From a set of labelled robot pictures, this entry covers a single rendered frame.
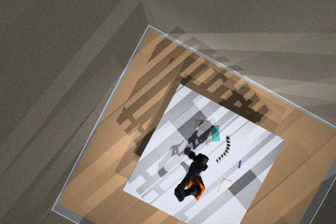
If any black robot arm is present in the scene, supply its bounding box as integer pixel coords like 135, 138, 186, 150
174, 153, 209, 202

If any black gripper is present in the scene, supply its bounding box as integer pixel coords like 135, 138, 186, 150
188, 151, 208, 171

